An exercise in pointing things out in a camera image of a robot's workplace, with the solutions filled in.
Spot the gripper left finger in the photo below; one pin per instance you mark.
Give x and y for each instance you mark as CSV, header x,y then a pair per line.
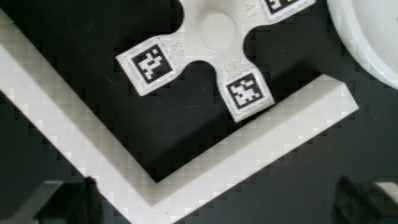
x,y
62,204

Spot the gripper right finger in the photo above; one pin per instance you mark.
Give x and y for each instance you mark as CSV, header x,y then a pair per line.
x,y
364,202

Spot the white cross-shaped table base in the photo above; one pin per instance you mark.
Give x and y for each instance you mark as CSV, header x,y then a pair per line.
x,y
208,41

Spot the white round table top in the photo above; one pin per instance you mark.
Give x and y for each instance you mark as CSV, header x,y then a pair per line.
x,y
366,24

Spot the white U-shaped border frame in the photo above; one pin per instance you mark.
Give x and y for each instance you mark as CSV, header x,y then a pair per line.
x,y
154,202

